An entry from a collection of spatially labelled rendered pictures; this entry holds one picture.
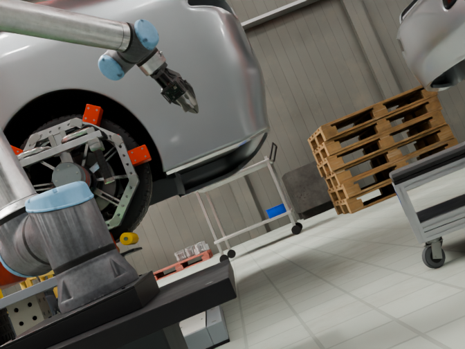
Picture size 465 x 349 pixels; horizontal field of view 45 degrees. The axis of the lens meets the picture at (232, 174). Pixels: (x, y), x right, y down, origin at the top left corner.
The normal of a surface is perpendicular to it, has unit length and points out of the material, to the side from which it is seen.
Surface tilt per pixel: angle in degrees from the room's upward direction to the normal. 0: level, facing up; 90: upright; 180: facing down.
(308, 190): 90
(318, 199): 90
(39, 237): 93
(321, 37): 90
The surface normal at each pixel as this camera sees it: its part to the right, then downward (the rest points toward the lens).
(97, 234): 0.72, -0.37
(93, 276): 0.10, -0.47
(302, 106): 0.00, -0.09
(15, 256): -0.55, 0.41
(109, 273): 0.38, -0.59
